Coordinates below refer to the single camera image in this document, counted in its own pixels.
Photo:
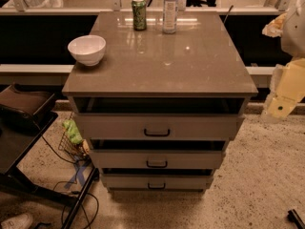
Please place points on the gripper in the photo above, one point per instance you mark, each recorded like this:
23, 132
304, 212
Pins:
294, 32

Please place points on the grey drawer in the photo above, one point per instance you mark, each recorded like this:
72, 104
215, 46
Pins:
148, 160
157, 182
159, 126

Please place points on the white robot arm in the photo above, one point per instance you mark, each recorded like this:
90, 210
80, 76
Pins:
290, 26

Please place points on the grey drawer cabinet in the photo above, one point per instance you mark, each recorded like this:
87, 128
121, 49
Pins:
195, 71

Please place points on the metal railing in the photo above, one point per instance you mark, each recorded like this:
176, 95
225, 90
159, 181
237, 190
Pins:
63, 10

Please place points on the black object floor corner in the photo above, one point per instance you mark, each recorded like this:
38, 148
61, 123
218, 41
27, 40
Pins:
296, 219

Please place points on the clear plastic water bottle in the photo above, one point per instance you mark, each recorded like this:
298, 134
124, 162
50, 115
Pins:
170, 8

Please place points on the green soda can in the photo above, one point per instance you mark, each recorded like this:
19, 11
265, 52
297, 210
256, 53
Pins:
139, 14

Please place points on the white ceramic bowl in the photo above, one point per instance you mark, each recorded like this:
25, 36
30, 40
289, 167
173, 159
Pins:
88, 49

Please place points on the green plush toy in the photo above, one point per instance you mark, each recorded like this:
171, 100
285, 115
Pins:
72, 131

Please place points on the blue tape cross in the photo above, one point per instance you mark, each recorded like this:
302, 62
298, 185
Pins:
78, 177

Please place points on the dark brown tray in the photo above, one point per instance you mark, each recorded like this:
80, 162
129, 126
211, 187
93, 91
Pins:
23, 109

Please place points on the black side table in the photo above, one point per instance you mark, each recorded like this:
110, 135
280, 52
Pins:
14, 145

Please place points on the white shoe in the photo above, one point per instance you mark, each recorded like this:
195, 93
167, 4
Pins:
23, 221

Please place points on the wire basket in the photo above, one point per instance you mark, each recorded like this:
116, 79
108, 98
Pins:
75, 151

